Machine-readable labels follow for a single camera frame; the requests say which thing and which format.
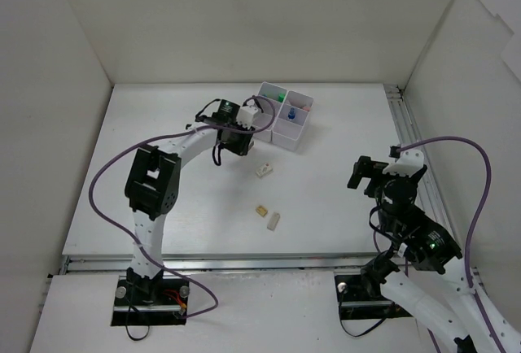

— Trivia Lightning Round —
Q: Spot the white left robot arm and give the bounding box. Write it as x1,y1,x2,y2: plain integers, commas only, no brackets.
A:
125,99,263,305

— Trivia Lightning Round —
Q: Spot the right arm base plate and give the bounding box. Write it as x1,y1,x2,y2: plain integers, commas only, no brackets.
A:
335,274,411,320

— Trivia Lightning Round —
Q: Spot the aluminium rail frame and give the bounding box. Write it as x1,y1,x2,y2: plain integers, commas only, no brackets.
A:
63,84,475,297

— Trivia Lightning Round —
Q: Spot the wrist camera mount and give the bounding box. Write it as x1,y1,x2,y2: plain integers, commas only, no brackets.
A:
383,146,425,177
236,102,261,129

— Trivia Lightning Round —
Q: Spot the white divided organizer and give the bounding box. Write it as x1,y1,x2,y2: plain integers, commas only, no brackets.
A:
253,82,287,129
272,90,314,151

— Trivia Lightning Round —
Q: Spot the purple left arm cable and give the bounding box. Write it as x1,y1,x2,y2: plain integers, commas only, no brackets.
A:
89,95,278,320

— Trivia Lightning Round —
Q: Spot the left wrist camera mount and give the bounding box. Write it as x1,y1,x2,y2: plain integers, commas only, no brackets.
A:
236,102,261,129

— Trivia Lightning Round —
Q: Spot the white divided organizer left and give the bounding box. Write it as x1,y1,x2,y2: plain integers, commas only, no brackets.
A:
253,82,287,129

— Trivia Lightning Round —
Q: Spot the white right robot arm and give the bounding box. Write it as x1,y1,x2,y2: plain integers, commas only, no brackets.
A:
347,150,520,352

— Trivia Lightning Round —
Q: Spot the white divided organizer right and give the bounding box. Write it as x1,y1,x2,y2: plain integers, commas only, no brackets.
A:
272,90,314,151

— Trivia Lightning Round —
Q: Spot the tan small eraser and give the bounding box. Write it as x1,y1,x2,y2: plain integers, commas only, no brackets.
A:
256,205,268,216

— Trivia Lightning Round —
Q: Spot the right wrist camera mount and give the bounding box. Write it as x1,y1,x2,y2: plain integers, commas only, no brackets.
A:
383,146,425,177

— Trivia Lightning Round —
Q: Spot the beige long eraser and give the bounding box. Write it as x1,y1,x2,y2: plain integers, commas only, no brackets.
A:
267,212,281,231

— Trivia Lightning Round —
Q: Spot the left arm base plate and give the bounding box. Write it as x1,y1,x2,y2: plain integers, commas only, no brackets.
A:
111,277,190,327

